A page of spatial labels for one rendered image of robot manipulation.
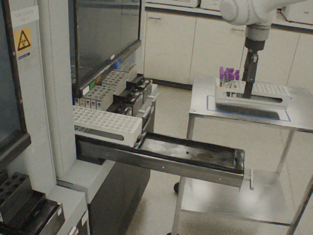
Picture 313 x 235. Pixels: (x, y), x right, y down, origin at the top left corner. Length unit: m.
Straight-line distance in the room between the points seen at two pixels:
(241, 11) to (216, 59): 2.29
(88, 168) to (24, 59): 0.45
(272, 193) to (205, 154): 0.83
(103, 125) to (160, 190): 1.12
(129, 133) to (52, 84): 0.29
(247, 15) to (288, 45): 2.25
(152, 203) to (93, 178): 1.00
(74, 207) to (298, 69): 2.80
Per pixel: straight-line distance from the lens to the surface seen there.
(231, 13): 0.97
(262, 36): 1.17
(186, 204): 1.56
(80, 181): 0.97
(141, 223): 1.82
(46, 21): 0.77
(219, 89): 1.21
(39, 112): 0.78
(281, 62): 3.27
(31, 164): 0.80
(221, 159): 0.98
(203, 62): 3.26
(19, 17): 0.68
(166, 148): 1.00
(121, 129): 0.97
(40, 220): 0.76
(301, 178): 2.45
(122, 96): 1.24
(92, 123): 0.99
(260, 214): 1.61
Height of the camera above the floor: 1.37
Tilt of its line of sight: 29 degrees down
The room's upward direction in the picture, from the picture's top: 4 degrees clockwise
